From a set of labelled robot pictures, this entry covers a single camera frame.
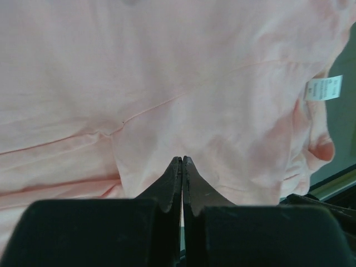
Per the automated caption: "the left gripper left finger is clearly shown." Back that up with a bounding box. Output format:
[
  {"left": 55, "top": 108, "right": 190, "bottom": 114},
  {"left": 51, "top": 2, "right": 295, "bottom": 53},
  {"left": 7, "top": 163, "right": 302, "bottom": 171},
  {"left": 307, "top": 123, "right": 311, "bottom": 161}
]
[{"left": 1, "top": 157, "right": 182, "bottom": 266}]

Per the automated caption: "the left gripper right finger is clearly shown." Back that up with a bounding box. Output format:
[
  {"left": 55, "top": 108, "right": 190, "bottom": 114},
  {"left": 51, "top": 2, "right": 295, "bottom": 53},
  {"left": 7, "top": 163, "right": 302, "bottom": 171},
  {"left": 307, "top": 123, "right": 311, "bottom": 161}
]
[{"left": 182, "top": 157, "right": 355, "bottom": 266}]

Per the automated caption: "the pink t shirt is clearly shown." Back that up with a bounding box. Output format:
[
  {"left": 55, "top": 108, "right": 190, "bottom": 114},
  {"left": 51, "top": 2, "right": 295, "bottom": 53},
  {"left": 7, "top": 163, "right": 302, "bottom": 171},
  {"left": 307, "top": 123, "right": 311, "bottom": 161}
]
[{"left": 1, "top": 1, "right": 355, "bottom": 247}]

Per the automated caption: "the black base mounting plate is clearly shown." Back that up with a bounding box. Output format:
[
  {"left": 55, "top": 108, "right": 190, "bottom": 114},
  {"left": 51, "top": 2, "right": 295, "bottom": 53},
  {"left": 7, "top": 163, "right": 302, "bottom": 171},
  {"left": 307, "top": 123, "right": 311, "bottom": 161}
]
[{"left": 278, "top": 166, "right": 356, "bottom": 237}]

